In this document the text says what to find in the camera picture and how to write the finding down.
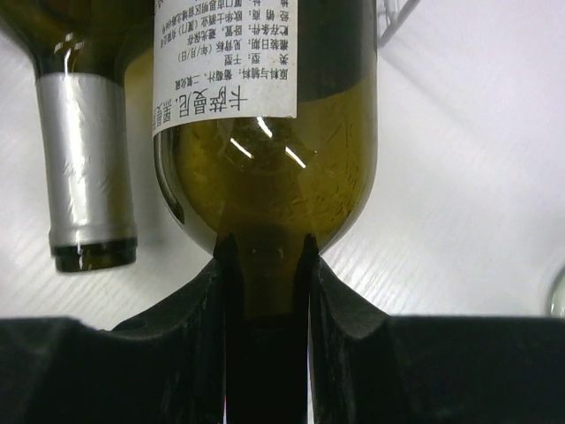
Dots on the dark green wine bottle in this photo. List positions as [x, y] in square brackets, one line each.
[80, 51]

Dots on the white wire wine rack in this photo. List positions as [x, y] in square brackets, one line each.
[391, 14]

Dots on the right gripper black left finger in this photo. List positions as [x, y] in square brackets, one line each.
[164, 365]

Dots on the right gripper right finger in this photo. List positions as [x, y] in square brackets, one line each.
[372, 367]

